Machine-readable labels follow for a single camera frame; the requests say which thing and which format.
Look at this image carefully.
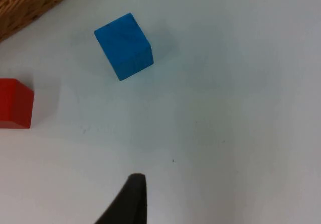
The blue cube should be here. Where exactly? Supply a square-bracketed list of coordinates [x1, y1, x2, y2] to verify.
[94, 12, 154, 81]

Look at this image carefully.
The red cube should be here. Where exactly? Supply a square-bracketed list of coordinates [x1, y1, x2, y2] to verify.
[0, 78, 35, 129]

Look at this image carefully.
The brown wicker basket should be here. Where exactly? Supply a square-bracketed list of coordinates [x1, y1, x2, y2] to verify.
[0, 0, 69, 42]

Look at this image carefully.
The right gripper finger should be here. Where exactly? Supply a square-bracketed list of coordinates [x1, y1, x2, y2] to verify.
[94, 173, 148, 224]

